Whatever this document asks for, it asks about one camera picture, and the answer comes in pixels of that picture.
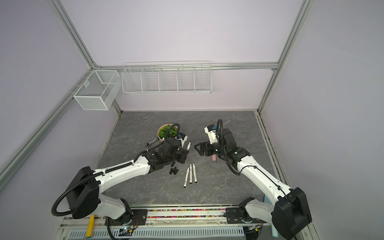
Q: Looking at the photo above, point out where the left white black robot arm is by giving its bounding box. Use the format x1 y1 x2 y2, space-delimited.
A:
51 138 191 225

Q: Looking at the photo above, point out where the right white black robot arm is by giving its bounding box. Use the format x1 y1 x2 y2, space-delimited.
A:
195 125 312 240

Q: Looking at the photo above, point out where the potted green plant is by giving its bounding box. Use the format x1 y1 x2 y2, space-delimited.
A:
158 124 180 141

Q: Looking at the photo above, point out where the silver wrench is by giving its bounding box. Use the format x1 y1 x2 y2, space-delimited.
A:
145 138 158 148

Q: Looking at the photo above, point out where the white mesh box basket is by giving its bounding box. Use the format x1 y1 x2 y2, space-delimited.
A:
74 70 122 111

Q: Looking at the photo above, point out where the teal garden trowel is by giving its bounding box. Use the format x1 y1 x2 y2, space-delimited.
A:
271 225 279 238

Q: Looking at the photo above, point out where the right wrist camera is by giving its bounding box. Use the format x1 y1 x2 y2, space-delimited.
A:
204 125 218 145

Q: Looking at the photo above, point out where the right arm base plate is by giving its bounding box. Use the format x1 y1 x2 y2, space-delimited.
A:
224 207 264 224

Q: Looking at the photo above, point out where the white wire shelf basket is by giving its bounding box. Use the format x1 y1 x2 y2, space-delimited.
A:
122 61 213 94

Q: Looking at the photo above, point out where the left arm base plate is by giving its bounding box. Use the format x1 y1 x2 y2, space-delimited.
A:
109 209 148 226

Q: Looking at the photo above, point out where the white perforated cable tray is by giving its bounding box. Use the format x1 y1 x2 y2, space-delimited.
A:
66 227 245 240

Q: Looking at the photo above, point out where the yellow handled blue tool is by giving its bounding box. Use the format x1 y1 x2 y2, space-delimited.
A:
85 215 95 239

